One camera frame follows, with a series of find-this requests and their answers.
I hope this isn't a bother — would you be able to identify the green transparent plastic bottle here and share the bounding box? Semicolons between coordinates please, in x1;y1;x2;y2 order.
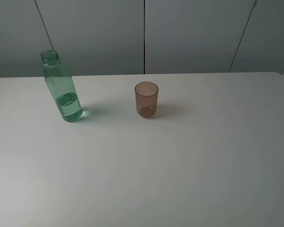
41;50;83;122

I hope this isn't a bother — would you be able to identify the pink translucent cup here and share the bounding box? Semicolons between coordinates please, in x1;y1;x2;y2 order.
134;81;159;118

